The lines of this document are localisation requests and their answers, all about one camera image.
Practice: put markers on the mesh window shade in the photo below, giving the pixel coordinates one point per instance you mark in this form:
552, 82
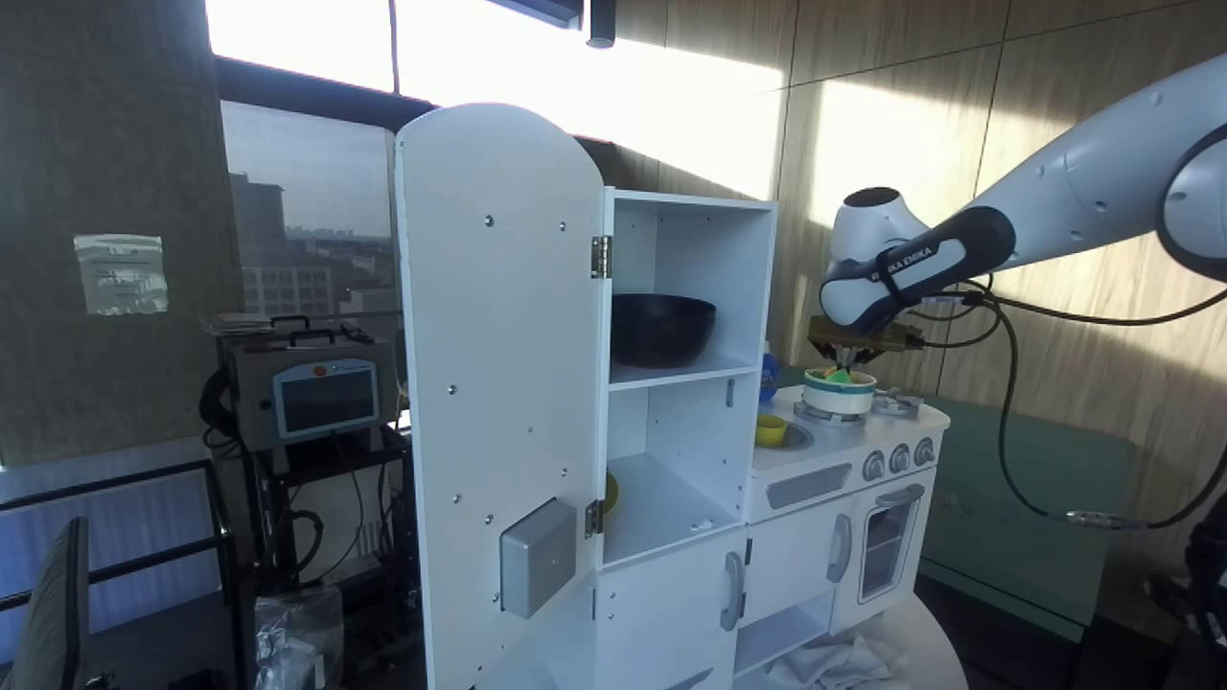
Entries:
116, 156

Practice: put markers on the black metal railing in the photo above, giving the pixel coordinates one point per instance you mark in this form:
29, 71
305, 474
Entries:
116, 560

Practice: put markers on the black equipment cart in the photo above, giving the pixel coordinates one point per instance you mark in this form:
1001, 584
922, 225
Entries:
274, 510

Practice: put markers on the white toy kitchen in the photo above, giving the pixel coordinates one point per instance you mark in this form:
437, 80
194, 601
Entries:
498, 321

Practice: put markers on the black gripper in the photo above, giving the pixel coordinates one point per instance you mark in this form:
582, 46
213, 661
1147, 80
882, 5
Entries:
895, 339

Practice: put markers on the white crumpled cloth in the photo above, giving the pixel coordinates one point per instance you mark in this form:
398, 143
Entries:
830, 661

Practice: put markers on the blue toy container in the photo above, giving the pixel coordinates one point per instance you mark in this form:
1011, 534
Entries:
771, 380

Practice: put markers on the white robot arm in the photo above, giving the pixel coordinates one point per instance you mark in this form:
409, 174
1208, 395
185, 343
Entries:
1088, 192

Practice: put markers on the clear plastic bag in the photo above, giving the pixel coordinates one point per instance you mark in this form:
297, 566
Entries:
297, 639

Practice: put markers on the taped paper sheet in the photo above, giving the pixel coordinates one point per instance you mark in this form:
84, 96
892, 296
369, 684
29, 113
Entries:
121, 274

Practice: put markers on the black bowl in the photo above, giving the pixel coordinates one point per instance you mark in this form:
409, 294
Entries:
660, 330

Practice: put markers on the grey box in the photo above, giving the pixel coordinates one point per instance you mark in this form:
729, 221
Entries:
539, 559

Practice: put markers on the fuzzy green plush toy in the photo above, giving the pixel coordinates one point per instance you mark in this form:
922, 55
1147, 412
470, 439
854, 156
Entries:
846, 377

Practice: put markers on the grey device with screen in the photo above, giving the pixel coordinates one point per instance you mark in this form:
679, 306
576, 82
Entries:
312, 388

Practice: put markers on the small yellow green object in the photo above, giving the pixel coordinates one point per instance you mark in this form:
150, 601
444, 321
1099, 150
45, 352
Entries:
611, 496

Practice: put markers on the yellow bowl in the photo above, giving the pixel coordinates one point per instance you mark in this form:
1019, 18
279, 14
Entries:
771, 431

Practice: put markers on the green cabinet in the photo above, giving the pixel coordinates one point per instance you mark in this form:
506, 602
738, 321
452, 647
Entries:
1021, 560

